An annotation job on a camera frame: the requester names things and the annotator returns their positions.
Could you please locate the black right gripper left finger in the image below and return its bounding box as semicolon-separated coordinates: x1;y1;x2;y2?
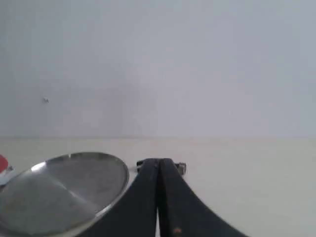
80;158;158;237

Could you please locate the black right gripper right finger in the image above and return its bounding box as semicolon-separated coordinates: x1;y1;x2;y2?
158;158;245;237

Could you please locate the yellow black claw hammer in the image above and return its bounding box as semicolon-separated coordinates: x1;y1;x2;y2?
136;160;187;176

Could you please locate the red dome push button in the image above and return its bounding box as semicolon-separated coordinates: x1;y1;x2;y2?
0;155;14;186

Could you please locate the round steel plate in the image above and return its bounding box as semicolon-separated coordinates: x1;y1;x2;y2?
0;152;129;237

